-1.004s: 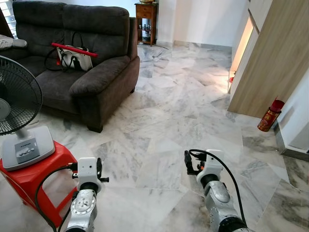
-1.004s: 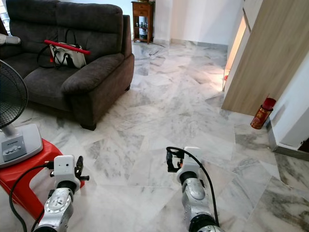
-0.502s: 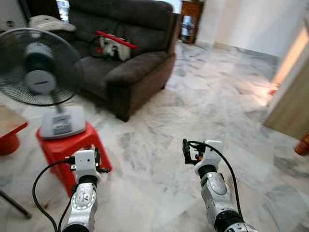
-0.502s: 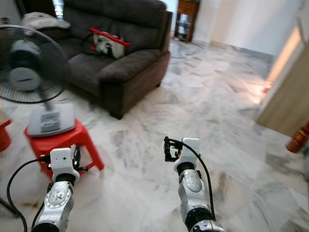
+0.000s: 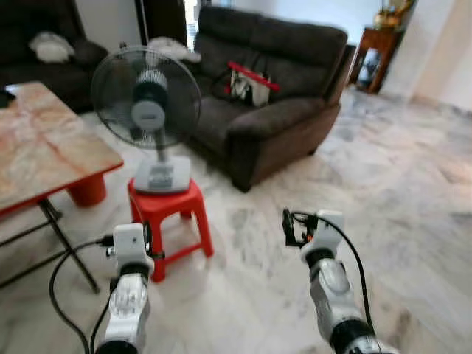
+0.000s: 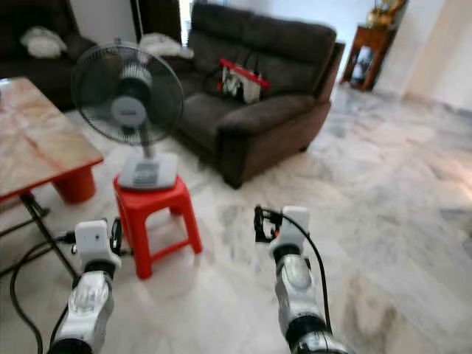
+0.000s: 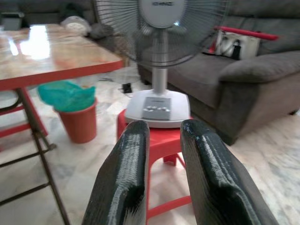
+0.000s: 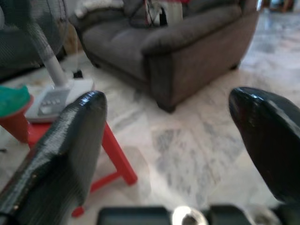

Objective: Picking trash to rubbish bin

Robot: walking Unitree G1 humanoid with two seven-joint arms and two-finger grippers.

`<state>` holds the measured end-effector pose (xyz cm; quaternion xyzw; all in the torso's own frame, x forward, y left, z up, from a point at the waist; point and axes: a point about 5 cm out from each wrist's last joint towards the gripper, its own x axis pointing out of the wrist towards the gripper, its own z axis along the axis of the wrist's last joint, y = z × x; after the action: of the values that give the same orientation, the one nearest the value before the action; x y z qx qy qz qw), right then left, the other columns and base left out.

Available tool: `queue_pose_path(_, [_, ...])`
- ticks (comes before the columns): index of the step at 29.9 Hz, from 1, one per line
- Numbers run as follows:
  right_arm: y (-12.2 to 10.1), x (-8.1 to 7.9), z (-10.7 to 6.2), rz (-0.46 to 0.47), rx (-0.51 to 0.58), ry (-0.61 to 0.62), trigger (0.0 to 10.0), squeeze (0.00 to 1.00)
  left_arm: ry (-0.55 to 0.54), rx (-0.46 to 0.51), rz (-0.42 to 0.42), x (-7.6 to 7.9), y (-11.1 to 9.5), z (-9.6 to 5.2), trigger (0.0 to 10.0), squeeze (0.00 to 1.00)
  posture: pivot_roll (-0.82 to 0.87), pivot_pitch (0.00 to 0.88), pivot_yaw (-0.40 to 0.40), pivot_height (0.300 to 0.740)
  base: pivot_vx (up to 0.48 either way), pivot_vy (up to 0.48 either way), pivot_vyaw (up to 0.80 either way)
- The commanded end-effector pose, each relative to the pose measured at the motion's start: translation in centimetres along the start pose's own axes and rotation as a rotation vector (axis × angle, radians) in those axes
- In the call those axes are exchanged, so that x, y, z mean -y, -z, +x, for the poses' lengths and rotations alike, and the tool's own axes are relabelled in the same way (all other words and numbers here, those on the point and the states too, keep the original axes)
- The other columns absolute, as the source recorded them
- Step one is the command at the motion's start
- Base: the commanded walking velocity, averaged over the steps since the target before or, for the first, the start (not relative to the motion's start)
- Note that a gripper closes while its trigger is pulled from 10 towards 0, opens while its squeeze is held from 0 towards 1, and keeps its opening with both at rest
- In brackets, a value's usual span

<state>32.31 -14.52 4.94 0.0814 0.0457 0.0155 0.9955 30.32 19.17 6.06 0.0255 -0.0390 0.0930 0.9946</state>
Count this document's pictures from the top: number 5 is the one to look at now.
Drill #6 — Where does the red plastic stool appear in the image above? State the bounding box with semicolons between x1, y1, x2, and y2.
66;173;108;208
128;179;215;283

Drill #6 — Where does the dark brown two-seat sofa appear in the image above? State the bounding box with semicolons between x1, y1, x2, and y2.
183;6;357;193

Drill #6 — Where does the grey table fan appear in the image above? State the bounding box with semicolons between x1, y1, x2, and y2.
91;46;202;195

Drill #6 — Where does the marble-top folding table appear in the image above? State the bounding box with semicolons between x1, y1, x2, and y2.
0;81;125;294

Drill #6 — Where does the red and white bag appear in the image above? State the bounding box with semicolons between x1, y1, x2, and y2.
224;61;281;108

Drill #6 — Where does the brown wooden cabinet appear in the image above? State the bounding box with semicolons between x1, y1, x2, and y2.
350;27;403;95

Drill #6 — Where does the white crumpled cloth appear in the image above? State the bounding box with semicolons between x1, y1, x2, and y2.
147;37;202;64

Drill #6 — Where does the dark brown armchair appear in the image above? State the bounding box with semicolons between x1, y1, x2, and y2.
0;0;109;114

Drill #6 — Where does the white cushion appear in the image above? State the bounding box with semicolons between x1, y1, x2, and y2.
29;32;75;64

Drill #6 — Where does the golden statue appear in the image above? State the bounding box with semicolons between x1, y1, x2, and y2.
372;0;415;31

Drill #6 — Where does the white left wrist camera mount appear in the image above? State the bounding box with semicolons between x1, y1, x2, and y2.
111;223;154;277

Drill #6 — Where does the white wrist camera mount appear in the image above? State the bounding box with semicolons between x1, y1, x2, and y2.
111;223;154;277
310;211;346;251

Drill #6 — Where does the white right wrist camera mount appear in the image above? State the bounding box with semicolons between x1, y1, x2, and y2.
310;211;346;251

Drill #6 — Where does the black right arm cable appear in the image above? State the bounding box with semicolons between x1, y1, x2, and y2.
294;212;375;333

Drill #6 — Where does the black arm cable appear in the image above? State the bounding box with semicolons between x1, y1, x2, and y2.
294;212;375;333
49;237;113;354

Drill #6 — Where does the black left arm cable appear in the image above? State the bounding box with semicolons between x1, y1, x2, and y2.
49;237;113;354

